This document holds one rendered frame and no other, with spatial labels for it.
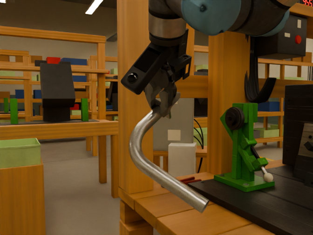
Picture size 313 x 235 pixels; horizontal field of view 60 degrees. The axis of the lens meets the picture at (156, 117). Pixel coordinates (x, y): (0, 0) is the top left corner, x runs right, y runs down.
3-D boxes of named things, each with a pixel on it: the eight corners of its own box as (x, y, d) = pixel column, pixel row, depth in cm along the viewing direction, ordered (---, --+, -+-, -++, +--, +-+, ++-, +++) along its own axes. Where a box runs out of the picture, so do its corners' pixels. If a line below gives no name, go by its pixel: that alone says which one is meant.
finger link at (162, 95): (184, 112, 69) (184, 80, 63) (169, 123, 66) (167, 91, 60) (174, 107, 71) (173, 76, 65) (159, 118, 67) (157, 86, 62)
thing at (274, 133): (316, 144, 681) (320, 51, 664) (241, 153, 575) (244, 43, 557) (296, 141, 730) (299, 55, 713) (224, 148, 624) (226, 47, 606)
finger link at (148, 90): (166, 102, 72) (171, 75, 65) (150, 113, 69) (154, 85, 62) (157, 96, 73) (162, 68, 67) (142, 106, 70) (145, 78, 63)
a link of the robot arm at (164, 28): (170, 23, 48) (138, 10, 52) (168, 46, 51) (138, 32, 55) (195, 11, 52) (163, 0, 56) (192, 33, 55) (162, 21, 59)
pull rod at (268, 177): (275, 182, 82) (275, 163, 82) (268, 183, 81) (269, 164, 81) (260, 177, 87) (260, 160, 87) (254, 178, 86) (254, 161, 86)
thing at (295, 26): (307, 56, 107) (308, 17, 106) (278, 52, 99) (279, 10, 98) (279, 59, 118) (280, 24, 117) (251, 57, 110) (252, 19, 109)
